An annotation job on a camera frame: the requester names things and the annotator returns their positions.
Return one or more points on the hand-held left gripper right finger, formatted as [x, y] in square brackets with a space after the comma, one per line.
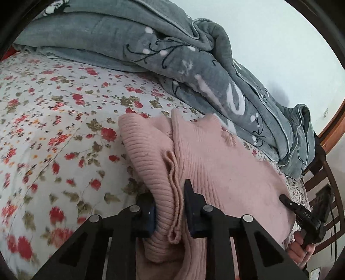
[190, 210]

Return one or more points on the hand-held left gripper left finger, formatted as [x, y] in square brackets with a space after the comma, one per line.
[147, 215]

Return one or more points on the person's right hand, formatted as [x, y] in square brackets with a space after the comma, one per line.
[296, 250]

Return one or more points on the pink knit sweater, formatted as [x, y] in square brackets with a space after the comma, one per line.
[215, 167]

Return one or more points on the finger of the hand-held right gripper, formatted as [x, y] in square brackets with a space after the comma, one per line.
[292, 205]

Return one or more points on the white wall switch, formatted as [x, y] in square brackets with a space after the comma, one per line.
[325, 112]

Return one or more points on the grey flower-print blanket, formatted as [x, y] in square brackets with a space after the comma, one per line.
[134, 32]

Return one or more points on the floral bed sheet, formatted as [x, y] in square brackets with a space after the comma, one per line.
[54, 121]

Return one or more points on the red pillow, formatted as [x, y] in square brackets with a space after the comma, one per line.
[9, 51]

